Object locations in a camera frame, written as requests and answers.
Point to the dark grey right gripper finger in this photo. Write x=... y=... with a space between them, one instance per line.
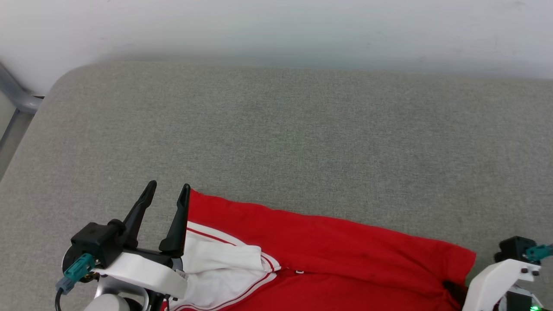
x=456 y=293

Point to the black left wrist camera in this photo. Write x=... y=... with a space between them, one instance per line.
x=97 y=242

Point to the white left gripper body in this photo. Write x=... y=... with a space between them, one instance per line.
x=147 y=272

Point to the red and white jersey shirt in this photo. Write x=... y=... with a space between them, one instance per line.
x=345 y=263

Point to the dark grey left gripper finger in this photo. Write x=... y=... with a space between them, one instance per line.
x=137 y=214
x=177 y=229

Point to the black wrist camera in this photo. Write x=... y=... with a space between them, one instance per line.
x=514 y=249
x=97 y=242

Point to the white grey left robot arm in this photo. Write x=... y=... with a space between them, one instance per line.
x=114 y=298

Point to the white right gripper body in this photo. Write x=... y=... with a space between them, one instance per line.
x=497 y=283

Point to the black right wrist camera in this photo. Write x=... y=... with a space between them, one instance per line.
x=514 y=249

